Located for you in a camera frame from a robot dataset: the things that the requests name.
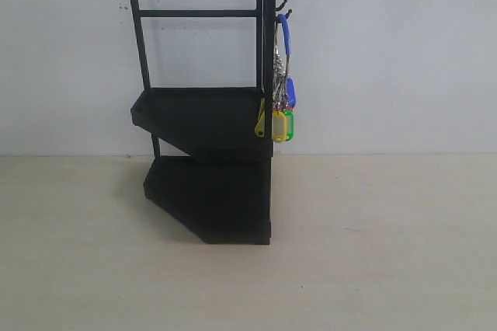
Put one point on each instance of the black two-tier metal rack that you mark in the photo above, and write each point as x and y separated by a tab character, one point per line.
213	146

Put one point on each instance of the bunch of colourful key tags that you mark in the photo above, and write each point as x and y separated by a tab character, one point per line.
284	98

